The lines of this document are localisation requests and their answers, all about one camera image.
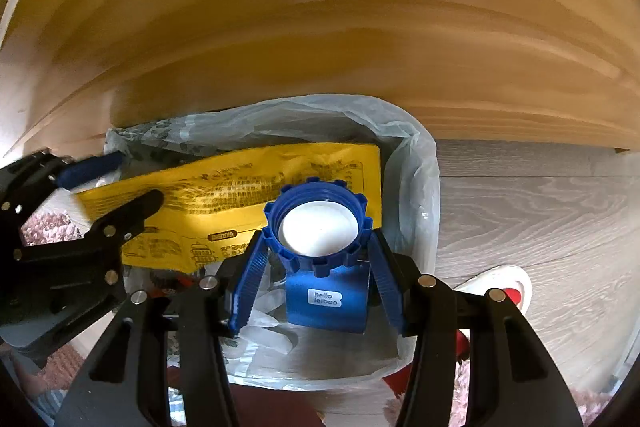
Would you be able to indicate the trash bin with plastic liner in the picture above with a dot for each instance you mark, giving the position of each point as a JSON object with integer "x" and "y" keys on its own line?
{"x": 415, "y": 167}

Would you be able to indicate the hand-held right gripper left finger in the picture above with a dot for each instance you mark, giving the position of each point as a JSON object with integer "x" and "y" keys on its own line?
{"x": 247, "y": 287}

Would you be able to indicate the blue jar lid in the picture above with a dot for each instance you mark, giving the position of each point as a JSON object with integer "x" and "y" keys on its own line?
{"x": 320, "y": 189}

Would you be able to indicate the white and red slipper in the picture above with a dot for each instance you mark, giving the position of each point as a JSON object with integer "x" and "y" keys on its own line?
{"x": 500, "y": 279}

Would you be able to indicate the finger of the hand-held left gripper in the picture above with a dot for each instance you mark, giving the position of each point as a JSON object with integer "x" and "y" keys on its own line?
{"x": 115, "y": 227}
{"x": 90, "y": 169}

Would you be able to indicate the long yellow snack bag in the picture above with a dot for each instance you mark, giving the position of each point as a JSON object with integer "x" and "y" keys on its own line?
{"x": 225, "y": 187}

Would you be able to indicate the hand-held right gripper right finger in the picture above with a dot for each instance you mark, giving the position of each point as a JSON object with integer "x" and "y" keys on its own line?
{"x": 387, "y": 282}

